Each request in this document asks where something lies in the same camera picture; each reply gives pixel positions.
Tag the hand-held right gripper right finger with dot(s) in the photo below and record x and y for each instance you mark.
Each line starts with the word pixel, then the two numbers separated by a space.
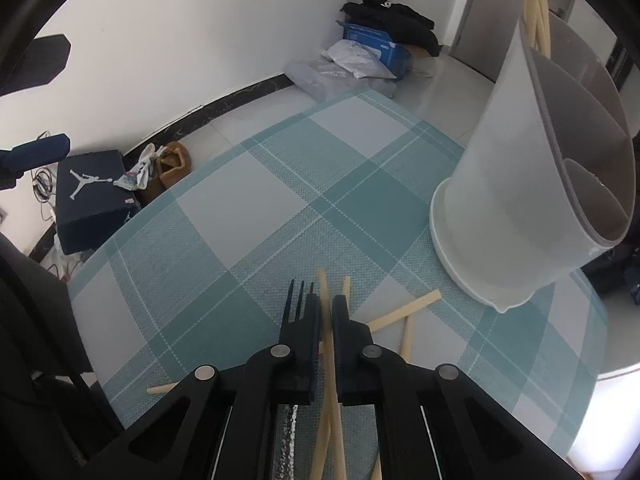
pixel 345 340

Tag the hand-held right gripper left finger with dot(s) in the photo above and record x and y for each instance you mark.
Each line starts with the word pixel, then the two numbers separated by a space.
pixel 307 340

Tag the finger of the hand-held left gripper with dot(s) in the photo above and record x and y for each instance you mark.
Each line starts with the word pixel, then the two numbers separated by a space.
pixel 40 150
pixel 35 62

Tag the white grey utensil holder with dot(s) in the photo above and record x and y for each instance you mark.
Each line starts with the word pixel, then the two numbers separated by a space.
pixel 500 185

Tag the dark blue shoe box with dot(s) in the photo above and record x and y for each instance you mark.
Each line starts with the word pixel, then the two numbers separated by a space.
pixel 95 210

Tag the white crumpled cloth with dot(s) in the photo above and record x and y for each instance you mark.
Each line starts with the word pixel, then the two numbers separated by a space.
pixel 140 170

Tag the brown shoe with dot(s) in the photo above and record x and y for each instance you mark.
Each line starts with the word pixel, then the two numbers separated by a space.
pixel 172 165

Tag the teal plaid tablecloth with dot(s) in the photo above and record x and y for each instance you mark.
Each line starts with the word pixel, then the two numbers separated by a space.
pixel 225 210

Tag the white plastic bag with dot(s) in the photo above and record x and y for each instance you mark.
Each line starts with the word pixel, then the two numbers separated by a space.
pixel 355 57

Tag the white panel with brown edge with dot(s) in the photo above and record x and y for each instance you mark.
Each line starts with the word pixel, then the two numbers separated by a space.
pixel 620 410

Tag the brown cardboard piece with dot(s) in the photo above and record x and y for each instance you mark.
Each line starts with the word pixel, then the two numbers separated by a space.
pixel 420 55

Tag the blue cardboard box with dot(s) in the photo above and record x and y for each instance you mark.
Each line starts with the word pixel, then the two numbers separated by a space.
pixel 375 42

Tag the black clothing heap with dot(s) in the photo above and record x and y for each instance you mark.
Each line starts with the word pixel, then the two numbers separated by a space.
pixel 395 15

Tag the grey door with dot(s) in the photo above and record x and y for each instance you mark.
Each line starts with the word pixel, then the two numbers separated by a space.
pixel 490 0

